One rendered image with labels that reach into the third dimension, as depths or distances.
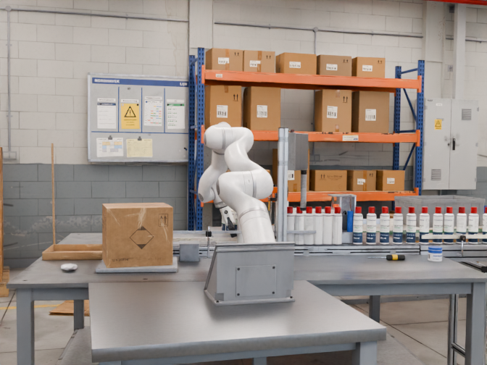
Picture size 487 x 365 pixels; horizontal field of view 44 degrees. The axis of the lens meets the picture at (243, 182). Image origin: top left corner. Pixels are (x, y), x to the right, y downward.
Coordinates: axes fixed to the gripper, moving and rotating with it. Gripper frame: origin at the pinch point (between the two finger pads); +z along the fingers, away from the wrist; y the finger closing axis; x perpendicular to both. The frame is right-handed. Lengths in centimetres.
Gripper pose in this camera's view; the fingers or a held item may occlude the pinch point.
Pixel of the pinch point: (232, 233)
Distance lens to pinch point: 320.0
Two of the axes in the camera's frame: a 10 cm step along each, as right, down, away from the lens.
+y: -1.1, -0.5, 9.9
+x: -9.4, 3.4, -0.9
